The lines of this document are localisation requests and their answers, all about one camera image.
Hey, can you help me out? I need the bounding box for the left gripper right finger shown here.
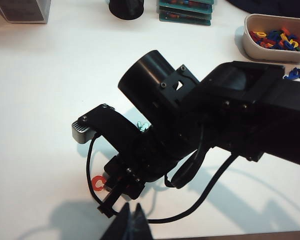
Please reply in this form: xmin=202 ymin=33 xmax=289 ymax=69
xmin=130 ymin=202 xmax=154 ymax=240

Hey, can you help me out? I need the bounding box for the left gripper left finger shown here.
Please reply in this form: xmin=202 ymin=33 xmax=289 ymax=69
xmin=99 ymin=202 xmax=131 ymax=240

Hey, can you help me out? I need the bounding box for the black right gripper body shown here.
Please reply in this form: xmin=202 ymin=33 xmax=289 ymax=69
xmin=97 ymin=129 xmax=188 ymax=218

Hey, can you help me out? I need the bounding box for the orange letter c magnet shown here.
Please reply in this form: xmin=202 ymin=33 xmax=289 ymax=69
xmin=92 ymin=174 xmax=108 ymax=194

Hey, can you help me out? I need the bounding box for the green letter w magnet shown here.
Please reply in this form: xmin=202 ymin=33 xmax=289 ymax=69
xmin=136 ymin=120 xmax=150 ymax=133

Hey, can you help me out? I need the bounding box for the beige pulp bowl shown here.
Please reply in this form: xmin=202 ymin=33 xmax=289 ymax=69
xmin=241 ymin=13 xmax=300 ymax=63

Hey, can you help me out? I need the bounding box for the black mesh pen holder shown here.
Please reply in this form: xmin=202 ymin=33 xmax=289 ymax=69
xmin=108 ymin=0 xmax=145 ymax=20

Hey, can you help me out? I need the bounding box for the white grey mask box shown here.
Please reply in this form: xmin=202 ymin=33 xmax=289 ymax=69
xmin=0 ymin=0 xmax=52 ymax=25

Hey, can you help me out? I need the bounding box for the black camera cable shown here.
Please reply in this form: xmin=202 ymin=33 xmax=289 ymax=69
xmin=85 ymin=133 xmax=237 ymax=225

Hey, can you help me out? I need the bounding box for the black sleeved cable bundle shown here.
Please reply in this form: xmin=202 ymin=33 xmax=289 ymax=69
xmin=163 ymin=122 xmax=211 ymax=190

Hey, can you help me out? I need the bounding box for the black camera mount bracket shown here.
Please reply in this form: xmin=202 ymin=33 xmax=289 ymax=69
xmin=82 ymin=103 xmax=145 ymax=151

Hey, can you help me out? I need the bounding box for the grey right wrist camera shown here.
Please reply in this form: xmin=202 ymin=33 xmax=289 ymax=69
xmin=71 ymin=118 xmax=97 ymax=145

